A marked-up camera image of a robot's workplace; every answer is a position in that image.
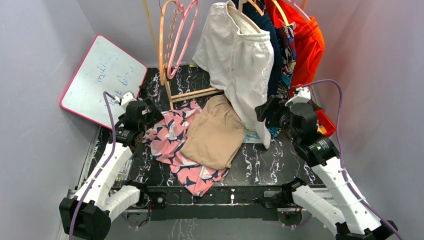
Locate colourful print hanging shorts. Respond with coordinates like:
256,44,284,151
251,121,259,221
267,21,298,138

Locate pink shark print shorts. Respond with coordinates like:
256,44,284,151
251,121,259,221
142,100,229,197

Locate coloured marker pack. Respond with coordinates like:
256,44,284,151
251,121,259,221
113,156,135,187

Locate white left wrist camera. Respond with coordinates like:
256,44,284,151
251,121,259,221
113,91,137,111

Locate orange hanging shorts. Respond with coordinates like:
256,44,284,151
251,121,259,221
264,0,325,96

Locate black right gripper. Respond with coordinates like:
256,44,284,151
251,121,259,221
254,95,301,143

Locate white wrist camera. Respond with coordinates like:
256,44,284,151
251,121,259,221
284,84,312,107
113,91,137,111

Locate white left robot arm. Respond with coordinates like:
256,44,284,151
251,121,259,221
59,98,164,240

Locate white shorts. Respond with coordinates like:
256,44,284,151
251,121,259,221
192,0,273,149

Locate pink framed whiteboard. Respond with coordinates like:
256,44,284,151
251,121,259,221
59,34,148,129

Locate red plastic bin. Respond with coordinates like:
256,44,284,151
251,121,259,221
315,109,337,137

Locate navy blue hanging shorts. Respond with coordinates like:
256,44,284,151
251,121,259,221
242,2,282,98

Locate wooden clothes rack frame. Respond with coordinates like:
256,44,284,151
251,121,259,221
142,0,224,110

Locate pink and orange hanger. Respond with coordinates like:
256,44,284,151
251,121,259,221
158,0,199,86

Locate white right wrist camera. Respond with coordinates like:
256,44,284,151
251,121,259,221
284,84,312,107

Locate light wooden hanger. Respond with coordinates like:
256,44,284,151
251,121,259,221
227,0,261,34

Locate beige shorts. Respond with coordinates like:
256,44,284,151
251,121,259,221
181,94,245,170

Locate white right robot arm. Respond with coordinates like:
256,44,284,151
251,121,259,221
254,95,398,240

